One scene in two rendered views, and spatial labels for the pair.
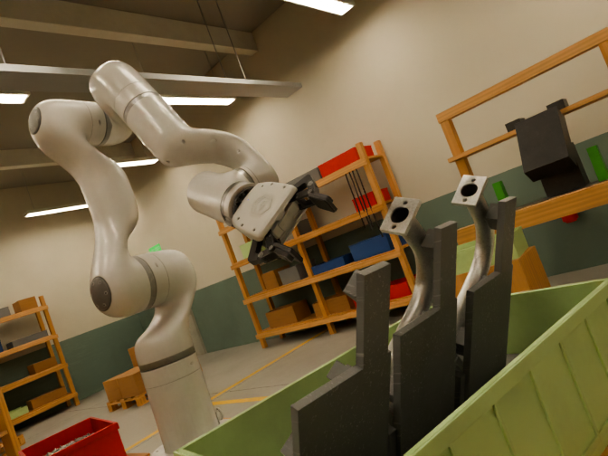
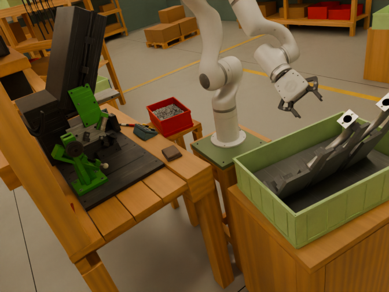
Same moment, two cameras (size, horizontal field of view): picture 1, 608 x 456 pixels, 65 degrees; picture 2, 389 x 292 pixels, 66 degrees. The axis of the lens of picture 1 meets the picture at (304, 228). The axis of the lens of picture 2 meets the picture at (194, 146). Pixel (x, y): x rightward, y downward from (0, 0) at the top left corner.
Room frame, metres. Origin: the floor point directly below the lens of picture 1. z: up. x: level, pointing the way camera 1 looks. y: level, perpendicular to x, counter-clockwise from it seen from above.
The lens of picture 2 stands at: (-0.33, 0.04, 1.72)
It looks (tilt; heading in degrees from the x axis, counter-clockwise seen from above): 31 degrees down; 22
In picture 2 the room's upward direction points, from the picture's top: 13 degrees counter-clockwise
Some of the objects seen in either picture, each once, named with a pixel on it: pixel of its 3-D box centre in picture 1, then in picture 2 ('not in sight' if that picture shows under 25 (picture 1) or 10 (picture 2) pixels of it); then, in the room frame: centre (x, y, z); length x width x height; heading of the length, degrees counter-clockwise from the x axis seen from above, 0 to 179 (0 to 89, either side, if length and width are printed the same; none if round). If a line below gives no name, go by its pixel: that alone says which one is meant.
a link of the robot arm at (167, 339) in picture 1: (163, 304); (226, 83); (1.06, 0.35, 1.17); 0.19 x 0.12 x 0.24; 146
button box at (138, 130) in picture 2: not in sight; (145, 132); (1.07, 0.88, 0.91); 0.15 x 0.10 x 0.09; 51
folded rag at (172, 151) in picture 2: not in sight; (171, 152); (0.84, 0.64, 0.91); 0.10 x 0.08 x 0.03; 38
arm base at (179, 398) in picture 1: (181, 402); (226, 123); (1.03, 0.38, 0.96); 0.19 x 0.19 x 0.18
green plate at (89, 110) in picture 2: not in sight; (84, 103); (0.95, 1.12, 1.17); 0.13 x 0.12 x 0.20; 51
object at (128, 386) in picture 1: (149, 367); (170, 26); (7.34, 2.97, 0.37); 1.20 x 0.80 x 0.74; 147
